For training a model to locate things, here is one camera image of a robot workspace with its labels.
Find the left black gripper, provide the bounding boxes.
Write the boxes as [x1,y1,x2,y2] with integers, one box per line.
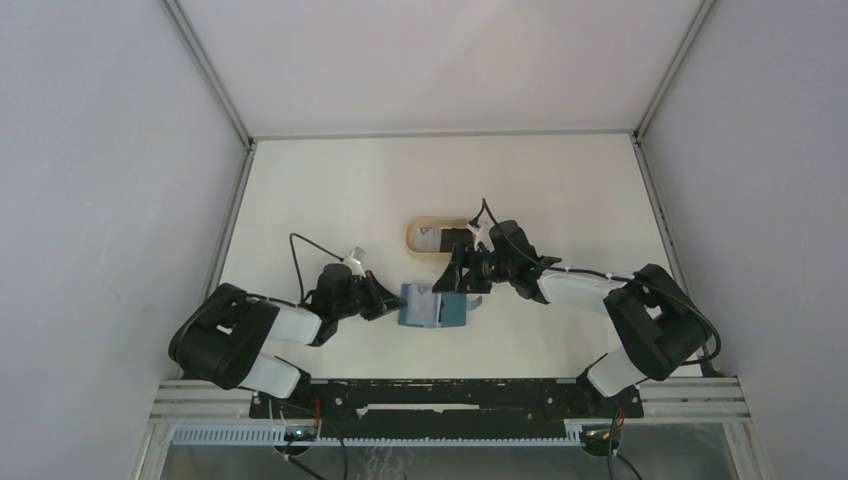
[333,269,405,321]

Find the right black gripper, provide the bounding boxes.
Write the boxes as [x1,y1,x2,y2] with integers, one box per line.
[432,242,515,294]

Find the white card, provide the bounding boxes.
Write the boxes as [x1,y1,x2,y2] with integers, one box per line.
[413,227,442,253]
[406,289,439,326]

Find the blue card holder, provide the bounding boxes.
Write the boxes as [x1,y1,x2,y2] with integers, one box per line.
[398,283,483,329]

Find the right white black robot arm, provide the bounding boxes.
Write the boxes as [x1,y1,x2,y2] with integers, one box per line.
[432,220,719,416]

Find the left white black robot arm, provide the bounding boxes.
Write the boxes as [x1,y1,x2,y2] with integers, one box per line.
[167,263,406,417]

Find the black card in tray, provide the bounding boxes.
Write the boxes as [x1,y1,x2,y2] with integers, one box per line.
[439,228,474,253]

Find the white card in tray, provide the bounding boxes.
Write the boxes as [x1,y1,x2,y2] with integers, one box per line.
[413,227,442,253]

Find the beige oval tray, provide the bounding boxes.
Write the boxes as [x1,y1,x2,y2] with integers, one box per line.
[405,217,468,260]

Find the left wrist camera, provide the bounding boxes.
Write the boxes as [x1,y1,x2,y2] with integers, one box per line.
[342,247,366,277]

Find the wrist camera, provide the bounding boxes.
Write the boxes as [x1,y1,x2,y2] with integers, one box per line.
[467,218,493,251]
[342,247,366,277]

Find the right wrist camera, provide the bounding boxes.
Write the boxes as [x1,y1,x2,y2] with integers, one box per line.
[467,218,493,251]

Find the left black cable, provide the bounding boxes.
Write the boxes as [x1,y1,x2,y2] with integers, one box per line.
[288,233,346,303]

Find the black cable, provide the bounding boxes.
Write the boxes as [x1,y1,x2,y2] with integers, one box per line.
[288,233,346,303]
[468,198,722,480]

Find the black mounting base plate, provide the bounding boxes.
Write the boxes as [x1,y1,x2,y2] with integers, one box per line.
[248,378,644,441]

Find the right black cable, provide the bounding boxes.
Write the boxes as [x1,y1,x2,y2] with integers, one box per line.
[468,198,722,480]

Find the white toothed cable duct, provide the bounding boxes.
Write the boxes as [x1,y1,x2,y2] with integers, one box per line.
[173,423,586,448]

